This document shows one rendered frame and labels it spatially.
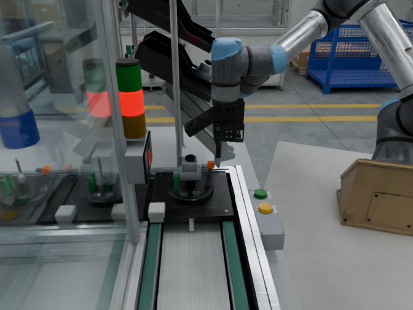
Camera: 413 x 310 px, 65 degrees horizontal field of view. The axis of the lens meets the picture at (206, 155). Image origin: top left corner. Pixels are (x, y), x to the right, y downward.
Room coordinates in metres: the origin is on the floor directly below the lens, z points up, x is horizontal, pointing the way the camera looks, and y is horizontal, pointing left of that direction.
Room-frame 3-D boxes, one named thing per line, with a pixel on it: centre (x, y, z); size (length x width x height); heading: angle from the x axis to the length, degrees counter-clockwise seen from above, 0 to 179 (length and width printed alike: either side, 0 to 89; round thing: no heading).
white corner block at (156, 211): (0.73, 0.14, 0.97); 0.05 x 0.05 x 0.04; 3
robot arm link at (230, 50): (0.84, -0.05, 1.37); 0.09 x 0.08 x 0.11; 104
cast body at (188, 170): (0.83, 0.06, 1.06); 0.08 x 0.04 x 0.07; 93
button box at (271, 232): (0.76, -0.17, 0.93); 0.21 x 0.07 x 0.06; 3
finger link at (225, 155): (0.83, -0.05, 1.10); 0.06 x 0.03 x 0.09; 93
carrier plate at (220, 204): (0.84, 0.05, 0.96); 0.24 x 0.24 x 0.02; 3
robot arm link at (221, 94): (0.84, -0.05, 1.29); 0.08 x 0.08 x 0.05
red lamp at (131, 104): (0.64, 0.15, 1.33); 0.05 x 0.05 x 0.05
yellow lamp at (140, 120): (0.64, 0.15, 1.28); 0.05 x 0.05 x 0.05
